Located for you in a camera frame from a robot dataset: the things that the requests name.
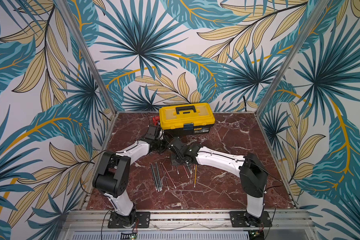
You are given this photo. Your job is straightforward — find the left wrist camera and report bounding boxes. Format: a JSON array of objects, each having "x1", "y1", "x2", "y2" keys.
[{"x1": 144, "y1": 125, "x2": 162, "y2": 140}]

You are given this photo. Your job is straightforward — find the yellow black toolbox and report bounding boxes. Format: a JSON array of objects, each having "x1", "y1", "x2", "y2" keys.
[{"x1": 159, "y1": 103, "x2": 216, "y2": 137}]

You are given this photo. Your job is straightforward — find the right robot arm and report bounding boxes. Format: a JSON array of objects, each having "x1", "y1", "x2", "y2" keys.
[{"x1": 168, "y1": 138, "x2": 269, "y2": 219}]

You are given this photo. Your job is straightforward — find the yellow pencil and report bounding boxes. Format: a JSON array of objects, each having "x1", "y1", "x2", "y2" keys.
[{"x1": 193, "y1": 164, "x2": 198, "y2": 188}]

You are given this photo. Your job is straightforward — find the green pencil with eraser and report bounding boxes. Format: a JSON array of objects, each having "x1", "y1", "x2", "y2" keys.
[{"x1": 157, "y1": 167, "x2": 163, "y2": 191}]

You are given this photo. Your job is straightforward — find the aluminium front rail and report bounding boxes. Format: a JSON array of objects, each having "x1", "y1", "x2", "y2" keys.
[{"x1": 62, "y1": 209, "x2": 315, "y2": 231}]

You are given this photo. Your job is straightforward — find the dark blue printed pencil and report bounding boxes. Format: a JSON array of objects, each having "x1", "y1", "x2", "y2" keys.
[{"x1": 155, "y1": 162, "x2": 163, "y2": 192}]

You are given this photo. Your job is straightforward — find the teal pencil group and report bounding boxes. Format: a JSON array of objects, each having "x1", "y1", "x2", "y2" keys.
[{"x1": 187, "y1": 165, "x2": 193, "y2": 175}]

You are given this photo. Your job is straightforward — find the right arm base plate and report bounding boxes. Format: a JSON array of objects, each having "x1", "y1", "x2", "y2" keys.
[{"x1": 229, "y1": 211, "x2": 272, "y2": 228}]

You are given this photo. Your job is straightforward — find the red capped pencil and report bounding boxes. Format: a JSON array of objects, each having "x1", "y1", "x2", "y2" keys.
[{"x1": 162, "y1": 164, "x2": 177, "y2": 189}]

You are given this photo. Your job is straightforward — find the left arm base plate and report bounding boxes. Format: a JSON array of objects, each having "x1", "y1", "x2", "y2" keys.
[{"x1": 108, "y1": 212, "x2": 151, "y2": 229}]

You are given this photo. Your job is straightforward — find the red object behind toolbox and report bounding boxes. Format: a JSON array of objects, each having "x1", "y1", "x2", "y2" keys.
[{"x1": 152, "y1": 116, "x2": 160, "y2": 126}]

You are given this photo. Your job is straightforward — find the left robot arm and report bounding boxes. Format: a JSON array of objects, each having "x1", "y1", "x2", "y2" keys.
[{"x1": 92, "y1": 138, "x2": 167, "y2": 217}]

